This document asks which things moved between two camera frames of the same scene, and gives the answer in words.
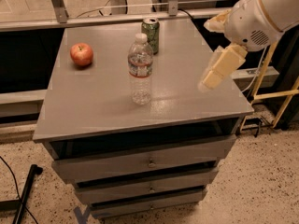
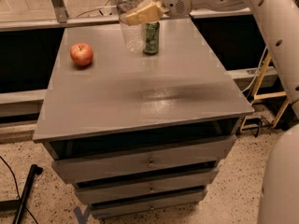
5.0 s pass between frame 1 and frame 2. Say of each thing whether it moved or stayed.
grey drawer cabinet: stayed
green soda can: stayed
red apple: stayed
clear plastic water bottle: moved
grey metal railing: stayed
